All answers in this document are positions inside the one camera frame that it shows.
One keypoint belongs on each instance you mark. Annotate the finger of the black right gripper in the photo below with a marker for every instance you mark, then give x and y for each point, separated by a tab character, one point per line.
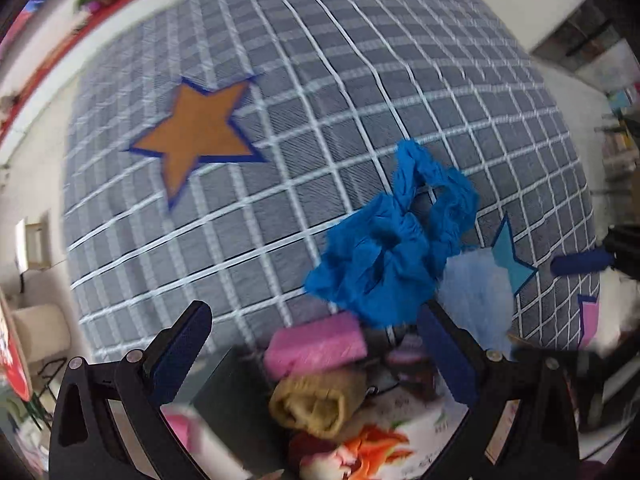
591	261

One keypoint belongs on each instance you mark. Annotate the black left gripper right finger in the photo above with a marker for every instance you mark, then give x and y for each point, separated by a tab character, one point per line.
456	354

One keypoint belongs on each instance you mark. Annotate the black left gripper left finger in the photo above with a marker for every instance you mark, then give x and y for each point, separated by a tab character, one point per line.
173	351

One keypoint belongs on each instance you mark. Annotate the light blue fuzzy cloth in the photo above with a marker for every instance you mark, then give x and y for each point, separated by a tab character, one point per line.
476	294

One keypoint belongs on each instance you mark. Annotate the bright blue cloth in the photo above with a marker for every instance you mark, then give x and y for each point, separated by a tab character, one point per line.
386	259

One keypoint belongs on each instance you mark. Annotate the pink fuzzy cloth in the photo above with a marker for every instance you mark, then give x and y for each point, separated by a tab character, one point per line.
187	425

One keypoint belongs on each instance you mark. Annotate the grey storage box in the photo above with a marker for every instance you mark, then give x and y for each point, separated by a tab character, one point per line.
242	441

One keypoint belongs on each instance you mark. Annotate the floral printed cloth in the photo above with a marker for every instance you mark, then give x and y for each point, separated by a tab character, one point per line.
393	436

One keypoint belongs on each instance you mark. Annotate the pink sponge bar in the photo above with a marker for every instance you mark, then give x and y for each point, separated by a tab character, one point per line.
315	347

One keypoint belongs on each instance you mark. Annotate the tan knit sock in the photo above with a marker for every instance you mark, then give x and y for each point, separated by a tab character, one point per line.
319	404

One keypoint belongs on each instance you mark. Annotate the grey checked rug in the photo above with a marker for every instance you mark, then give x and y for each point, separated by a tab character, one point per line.
334	86

